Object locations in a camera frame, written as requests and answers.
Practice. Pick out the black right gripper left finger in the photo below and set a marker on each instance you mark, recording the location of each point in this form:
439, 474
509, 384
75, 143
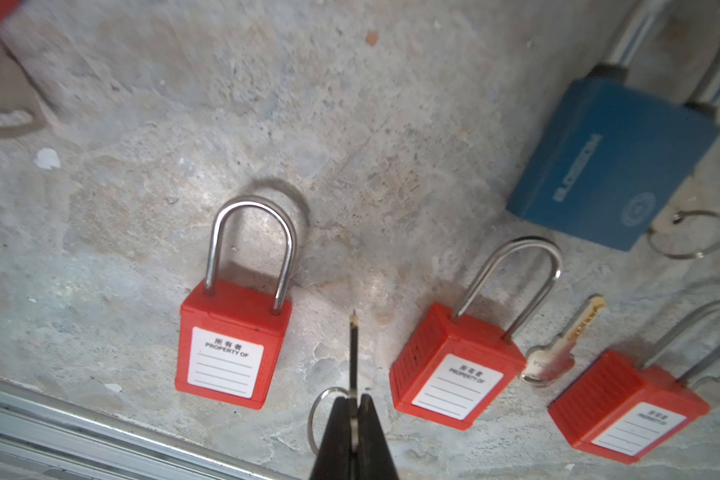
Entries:
334, 460

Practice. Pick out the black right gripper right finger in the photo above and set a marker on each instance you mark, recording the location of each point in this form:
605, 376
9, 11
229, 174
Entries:
373, 457

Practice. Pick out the red padlock with label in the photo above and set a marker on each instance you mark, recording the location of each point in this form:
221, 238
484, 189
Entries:
454, 365

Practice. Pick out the blue padlock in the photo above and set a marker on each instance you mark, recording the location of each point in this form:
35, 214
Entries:
611, 157

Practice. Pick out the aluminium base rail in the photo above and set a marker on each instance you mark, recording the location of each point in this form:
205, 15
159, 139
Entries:
62, 440

